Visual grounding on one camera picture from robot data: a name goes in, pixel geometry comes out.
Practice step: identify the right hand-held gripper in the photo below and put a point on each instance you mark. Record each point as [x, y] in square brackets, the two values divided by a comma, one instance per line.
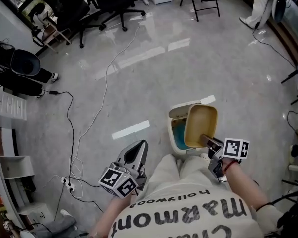
[236, 149]

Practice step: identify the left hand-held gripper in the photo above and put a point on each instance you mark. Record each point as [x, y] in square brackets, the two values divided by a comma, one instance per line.
[119, 182]

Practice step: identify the beige plastic container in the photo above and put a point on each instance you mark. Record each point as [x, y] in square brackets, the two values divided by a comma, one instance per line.
[201, 123]

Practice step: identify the cream pedal trash bin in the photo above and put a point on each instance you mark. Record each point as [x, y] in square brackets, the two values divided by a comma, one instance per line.
[178, 110]

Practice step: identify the person's left forearm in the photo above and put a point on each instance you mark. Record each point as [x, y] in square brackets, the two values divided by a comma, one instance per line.
[111, 212]

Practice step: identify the person's right forearm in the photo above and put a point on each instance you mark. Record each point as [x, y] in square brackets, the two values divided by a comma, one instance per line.
[243, 190]

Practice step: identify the person's right white shoe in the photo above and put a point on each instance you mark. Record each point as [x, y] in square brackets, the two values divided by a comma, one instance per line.
[204, 156]

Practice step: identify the blue plastic bag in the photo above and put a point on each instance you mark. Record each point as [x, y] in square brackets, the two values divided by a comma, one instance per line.
[180, 137]

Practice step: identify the person's beige trousers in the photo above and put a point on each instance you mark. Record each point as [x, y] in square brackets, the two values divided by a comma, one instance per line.
[169, 172]

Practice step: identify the person's white printed shirt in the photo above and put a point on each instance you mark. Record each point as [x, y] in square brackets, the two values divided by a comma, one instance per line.
[188, 207]

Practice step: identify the black power adapter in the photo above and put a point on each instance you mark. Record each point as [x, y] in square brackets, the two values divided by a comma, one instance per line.
[53, 92]

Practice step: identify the white drawer cabinet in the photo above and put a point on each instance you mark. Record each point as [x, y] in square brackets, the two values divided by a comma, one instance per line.
[34, 214]

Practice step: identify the white vanity desk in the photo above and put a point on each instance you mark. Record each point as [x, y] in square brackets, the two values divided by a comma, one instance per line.
[15, 167]

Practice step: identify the dark mesh carry bag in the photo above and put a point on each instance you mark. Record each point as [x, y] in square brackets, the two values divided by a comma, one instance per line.
[24, 63]
[279, 11]

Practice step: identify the small white power strip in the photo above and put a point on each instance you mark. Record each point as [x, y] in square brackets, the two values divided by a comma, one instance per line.
[145, 1]

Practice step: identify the wooden frame stand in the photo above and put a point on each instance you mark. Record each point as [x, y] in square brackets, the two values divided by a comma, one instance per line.
[57, 31]

